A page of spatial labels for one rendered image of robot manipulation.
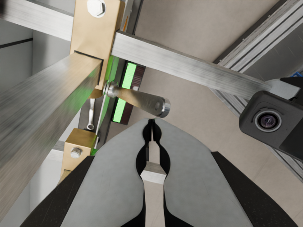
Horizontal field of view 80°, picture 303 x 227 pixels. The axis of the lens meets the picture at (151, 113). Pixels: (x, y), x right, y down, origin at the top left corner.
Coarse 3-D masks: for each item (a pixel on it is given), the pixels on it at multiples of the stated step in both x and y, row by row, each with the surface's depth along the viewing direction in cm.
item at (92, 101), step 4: (92, 100) 45; (92, 104) 45; (92, 108) 46; (92, 112) 46; (92, 116) 47; (92, 120) 48; (88, 124) 48; (92, 124) 48; (88, 128) 49; (92, 128) 49
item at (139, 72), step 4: (136, 68) 41; (140, 68) 41; (136, 72) 42; (140, 72) 42; (136, 76) 42; (140, 76) 42; (136, 80) 43; (140, 80) 43; (132, 84) 43; (136, 84) 43; (132, 88) 44; (136, 88) 44; (128, 104) 46; (132, 104) 46; (124, 108) 46; (128, 108) 46; (124, 112) 47; (128, 112) 47; (124, 116) 48; (128, 116) 48; (124, 120) 48
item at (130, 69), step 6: (132, 66) 41; (126, 72) 42; (132, 72) 42; (126, 78) 43; (132, 78) 43; (126, 84) 43; (120, 102) 46; (120, 108) 46; (120, 114) 47; (114, 120) 48
